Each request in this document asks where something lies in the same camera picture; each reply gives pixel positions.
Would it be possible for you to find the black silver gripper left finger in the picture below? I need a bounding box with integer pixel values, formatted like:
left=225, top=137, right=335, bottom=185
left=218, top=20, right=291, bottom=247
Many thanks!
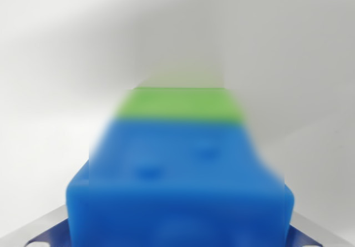
left=0, top=205, right=73, bottom=247

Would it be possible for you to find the black silver gripper right finger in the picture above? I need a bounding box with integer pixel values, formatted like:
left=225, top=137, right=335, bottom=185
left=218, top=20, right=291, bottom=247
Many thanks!
left=285, top=210, right=351, bottom=247

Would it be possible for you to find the blue cube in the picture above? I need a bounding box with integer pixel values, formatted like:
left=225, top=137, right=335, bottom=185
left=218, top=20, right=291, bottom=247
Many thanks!
left=65, top=117, right=296, bottom=247

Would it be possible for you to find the green cube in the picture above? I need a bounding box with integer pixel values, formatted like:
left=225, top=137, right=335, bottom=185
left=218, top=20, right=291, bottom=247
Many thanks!
left=114, top=87, right=248, bottom=126

